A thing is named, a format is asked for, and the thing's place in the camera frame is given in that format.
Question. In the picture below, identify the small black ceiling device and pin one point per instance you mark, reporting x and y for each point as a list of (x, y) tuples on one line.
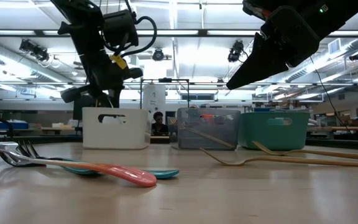
[(356, 56)]

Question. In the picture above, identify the person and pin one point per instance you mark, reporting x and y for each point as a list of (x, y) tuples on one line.
[(159, 127)]

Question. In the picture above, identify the round black ceiling camera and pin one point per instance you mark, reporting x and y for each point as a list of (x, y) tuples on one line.
[(158, 54)]

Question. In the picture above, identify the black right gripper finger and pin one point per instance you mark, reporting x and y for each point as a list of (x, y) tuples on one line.
[(263, 62)]

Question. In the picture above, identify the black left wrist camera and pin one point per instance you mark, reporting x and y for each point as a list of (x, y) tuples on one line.
[(120, 29)]

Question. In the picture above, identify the white cabinet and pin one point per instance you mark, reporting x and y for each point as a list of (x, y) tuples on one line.
[(154, 99)]

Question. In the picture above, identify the white plastic bin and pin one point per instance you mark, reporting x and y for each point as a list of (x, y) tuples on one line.
[(129, 133)]

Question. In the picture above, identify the wooden workbench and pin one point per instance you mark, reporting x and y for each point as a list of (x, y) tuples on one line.
[(353, 128)]

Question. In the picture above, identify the black metal stand frame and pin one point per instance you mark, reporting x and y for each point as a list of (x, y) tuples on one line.
[(165, 80)]

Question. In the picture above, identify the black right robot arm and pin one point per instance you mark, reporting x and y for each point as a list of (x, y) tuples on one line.
[(340, 11)]

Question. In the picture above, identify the grey translucent plastic bin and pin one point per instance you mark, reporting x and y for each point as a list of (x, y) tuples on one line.
[(216, 133)]

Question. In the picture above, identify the teal plastic bin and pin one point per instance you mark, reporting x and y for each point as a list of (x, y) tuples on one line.
[(272, 137)]

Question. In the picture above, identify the wooden stick utensil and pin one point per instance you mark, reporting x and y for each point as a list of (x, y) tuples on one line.
[(291, 159)]

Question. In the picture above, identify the blue crate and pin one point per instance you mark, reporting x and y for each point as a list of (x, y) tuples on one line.
[(8, 125)]

